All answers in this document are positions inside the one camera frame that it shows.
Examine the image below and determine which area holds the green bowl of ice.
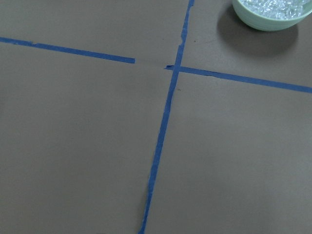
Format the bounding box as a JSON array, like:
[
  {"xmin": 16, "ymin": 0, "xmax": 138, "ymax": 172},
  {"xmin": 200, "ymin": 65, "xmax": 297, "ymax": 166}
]
[{"xmin": 232, "ymin": 0, "xmax": 312, "ymax": 32}]

